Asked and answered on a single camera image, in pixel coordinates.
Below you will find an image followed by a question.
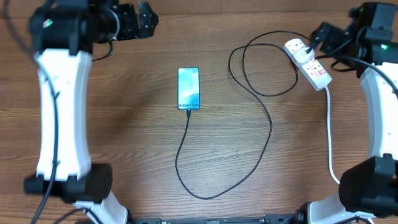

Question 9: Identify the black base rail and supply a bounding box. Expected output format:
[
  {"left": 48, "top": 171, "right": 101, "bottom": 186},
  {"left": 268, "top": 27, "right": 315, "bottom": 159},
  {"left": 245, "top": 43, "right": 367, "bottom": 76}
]
[{"left": 74, "top": 213, "right": 312, "bottom": 224}]

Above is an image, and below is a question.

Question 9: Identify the white charger plug adapter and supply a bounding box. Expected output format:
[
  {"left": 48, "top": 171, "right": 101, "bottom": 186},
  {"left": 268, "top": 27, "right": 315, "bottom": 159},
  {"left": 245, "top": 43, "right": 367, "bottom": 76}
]
[{"left": 293, "top": 47, "right": 315, "bottom": 66}]

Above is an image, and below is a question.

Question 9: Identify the black USB charging cable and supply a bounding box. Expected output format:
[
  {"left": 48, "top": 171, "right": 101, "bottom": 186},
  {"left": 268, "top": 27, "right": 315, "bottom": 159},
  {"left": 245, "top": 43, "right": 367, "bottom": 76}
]
[{"left": 175, "top": 30, "right": 313, "bottom": 200}]

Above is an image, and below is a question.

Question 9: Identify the white power strip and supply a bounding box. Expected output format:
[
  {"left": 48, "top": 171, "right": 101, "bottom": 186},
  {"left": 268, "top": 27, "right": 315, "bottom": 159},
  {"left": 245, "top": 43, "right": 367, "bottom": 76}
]
[{"left": 284, "top": 39, "right": 332, "bottom": 91}]

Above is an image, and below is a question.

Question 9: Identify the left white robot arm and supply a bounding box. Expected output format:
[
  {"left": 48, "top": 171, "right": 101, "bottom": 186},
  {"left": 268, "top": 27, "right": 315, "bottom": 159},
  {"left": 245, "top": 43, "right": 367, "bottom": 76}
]
[{"left": 24, "top": 1, "right": 159, "bottom": 223}]

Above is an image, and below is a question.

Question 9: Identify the blue Samsung Galaxy smartphone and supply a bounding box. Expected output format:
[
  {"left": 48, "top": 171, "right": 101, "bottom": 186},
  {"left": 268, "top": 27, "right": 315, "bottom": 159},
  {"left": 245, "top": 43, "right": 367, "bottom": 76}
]
[{"left": 177, "top": 67, "right": 200, "bottom": 110}]

